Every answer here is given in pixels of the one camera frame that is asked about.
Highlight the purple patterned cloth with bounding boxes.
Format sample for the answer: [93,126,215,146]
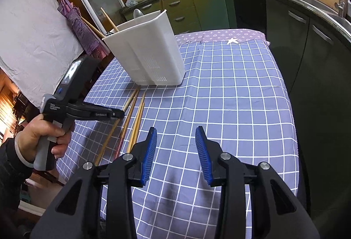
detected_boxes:
[174,29,270,46]

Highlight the row of wooden chopsticks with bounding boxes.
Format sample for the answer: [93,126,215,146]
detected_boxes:
[116,90,147,159]

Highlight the white bangle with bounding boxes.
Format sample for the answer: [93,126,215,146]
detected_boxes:
[14,135,35,166]

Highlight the purple checkered apron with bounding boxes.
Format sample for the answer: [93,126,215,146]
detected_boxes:
[57,0,110,60]

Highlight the person's left forearm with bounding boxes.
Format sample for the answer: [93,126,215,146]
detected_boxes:
[0,138,33,212]

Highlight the white plastic utensil holder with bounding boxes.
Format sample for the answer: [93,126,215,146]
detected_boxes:
[102,9,186,87]

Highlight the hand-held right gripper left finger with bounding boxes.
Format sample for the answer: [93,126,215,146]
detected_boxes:
[30,127,158,239]

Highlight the steel double sink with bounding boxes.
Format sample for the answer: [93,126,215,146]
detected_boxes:
[296,0,351,28]

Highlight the white wall sheet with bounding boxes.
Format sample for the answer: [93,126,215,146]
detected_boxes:
[0,0,85,108]

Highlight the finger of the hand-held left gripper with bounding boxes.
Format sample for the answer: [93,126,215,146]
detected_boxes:
[66,101,126,121]

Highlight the light bamboo chopstick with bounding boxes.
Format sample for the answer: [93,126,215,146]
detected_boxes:
[100,7,120,33]
[95,88,140,166]
[80,17,107,37]

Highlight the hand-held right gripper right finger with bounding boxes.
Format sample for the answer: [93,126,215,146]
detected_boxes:
[195,126,320,239]

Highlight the person's left hand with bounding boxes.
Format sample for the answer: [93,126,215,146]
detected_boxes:
[14,114,75,159]

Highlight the blue checkered tablecloth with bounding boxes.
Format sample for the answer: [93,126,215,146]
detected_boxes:
[59,36,299,239]

